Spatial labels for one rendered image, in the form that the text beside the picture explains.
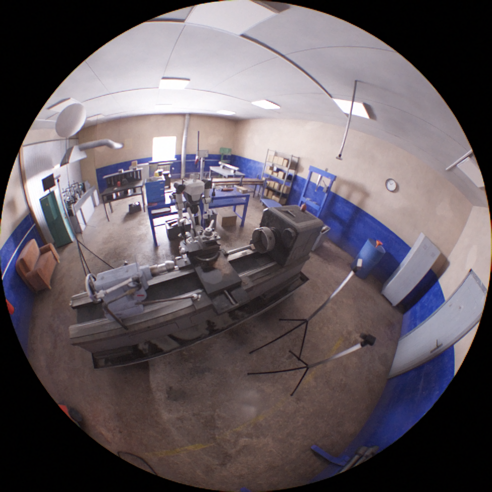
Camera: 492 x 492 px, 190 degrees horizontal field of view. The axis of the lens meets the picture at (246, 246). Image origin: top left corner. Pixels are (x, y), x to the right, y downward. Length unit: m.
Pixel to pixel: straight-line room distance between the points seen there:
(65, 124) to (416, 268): 7.67
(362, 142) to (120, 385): 6.46
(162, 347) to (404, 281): 4.60
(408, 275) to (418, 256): 0.52
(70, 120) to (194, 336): 4.23
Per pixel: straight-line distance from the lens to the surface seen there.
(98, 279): 1.23
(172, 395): 2.00
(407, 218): 4.42
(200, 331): 1.59
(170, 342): 1.61
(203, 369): 1.92
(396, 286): 4.32
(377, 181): 4.43
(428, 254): 4.12
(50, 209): 4.63
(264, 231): 1.38
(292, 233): 1.36
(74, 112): 3.97
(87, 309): 1.80
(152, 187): 2.83
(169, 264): 1.12
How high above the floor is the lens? 1.91
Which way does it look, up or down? 38 degrees down
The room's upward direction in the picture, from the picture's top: 12 degrees clockwise
